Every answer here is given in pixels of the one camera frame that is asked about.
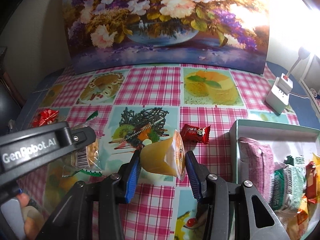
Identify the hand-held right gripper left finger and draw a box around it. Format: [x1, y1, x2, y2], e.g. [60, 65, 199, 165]
[45, 152, 141, 240]

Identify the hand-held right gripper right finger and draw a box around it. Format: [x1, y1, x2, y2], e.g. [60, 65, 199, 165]
[184, 151, 292, 240]

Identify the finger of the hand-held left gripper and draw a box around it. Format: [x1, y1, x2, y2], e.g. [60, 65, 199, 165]
[70, 127, 96, 153]

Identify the clear biscuit packet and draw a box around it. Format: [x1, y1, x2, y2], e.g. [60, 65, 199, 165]
[61, 110, 103, 178]

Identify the orange jelly cup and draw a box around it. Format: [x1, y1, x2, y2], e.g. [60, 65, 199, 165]
[139, 129, 187, 182]

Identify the pink snack packet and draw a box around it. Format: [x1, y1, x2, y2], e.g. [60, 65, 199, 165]
[237, 137, 275, 203]

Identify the pale green snack packet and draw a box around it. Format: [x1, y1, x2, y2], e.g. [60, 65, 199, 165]
[271, 155, 308, 212]

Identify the teal-edged cardboard box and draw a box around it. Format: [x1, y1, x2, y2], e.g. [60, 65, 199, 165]
[229, 119, 320, 240]

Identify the person's left hand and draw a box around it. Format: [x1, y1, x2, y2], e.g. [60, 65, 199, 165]
[17, 192, 32, 209]

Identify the red candy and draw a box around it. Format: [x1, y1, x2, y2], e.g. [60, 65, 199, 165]
[180, 124, 211, 145]
[32, 108, 60, 128]

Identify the pink checked tablecloth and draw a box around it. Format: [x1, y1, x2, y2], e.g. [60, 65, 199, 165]
[19, 64, 300, 240]

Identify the beige orange snack packet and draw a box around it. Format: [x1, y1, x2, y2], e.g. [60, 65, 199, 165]
[285, 195, 313, 240]

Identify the red orange snack packet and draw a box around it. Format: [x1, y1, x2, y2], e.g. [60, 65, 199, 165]
[304, 154, 320, 205]

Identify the white power strip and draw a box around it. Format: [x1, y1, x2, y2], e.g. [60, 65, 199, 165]
[265, 72, 293, 114]

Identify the flower painting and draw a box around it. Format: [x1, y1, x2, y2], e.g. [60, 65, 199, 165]
[61, 0, 270, 76]

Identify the white shelf unit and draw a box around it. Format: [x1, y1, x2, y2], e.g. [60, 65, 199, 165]
[300, 52, 320, 100]

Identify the white gooseneck lamp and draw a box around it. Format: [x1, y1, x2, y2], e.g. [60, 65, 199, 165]
[285, 47, 310, 80]

